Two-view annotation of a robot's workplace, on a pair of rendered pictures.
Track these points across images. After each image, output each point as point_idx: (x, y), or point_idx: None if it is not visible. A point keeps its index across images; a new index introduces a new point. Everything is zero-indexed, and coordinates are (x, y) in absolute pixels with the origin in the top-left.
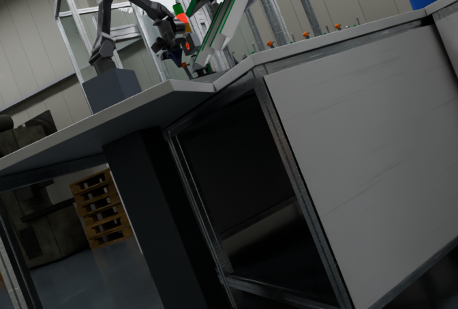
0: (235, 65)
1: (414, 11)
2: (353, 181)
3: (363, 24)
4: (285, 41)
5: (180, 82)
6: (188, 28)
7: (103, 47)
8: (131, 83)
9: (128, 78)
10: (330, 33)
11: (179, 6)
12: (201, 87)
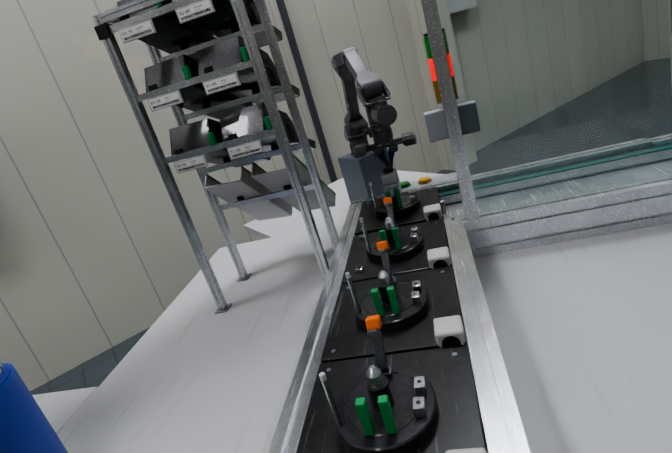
0: (328, 232)
1: (112, 371)
2: None
3: (164, 311)
4: (233, 262)
5: (248, 228)
6: (435, 94)
7: (344, 131)
8: (353, 172)
9: (350, 168)
10: (186, 286)
11: (424, 43)
12: (261, 235)
